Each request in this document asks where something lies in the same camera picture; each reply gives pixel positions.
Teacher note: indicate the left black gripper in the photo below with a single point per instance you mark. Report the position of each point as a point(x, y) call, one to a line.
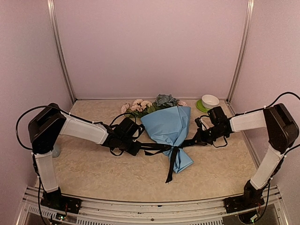
point(133, 152)

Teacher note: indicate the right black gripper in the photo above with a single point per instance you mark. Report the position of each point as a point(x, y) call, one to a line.
point(200, 139)

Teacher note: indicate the small pink rose stem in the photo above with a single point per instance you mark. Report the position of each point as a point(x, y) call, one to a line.
point(128, 110)

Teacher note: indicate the pink fake rose stem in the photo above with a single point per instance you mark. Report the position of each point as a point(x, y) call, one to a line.
point(139, 105)

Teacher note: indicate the blue wrapping paper sheet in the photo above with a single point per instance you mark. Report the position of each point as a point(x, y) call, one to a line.
point(168, 126)

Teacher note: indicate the black strap ribbon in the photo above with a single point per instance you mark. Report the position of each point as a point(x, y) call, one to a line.
point(151, 149)

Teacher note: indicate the blue fake hydrangea flower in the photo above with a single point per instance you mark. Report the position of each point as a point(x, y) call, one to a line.
point(165, 101)

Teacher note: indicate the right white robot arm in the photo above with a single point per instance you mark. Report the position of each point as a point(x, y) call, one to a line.
point(223, 171)

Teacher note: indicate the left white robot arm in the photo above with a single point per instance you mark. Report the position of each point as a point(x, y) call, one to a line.
point(51, 122)

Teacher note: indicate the white ceramic bowl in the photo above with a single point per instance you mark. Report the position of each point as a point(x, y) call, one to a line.
point(210, 101)

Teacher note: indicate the green saucer plate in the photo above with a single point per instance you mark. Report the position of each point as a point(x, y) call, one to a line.
point(201, 107)

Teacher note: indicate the blue paper cup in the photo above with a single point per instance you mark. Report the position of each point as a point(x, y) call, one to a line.
point(56, 151)

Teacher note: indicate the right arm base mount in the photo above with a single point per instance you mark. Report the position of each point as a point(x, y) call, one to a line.
point(250, 198)

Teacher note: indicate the aluminium front frame rail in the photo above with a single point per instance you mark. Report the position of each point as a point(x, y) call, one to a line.
point(100, 211)

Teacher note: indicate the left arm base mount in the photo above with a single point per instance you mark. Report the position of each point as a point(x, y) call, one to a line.
point(55, 200)

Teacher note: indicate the right aluminium corner post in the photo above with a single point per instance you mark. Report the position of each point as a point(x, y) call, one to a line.
point(242, 50)

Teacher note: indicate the aluminium corner post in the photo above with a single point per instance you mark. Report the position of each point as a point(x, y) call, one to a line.
point(59, 49)
point(242, 50)

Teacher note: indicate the left aluminium corner post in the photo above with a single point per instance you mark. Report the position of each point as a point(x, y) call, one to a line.
point(59, 49)

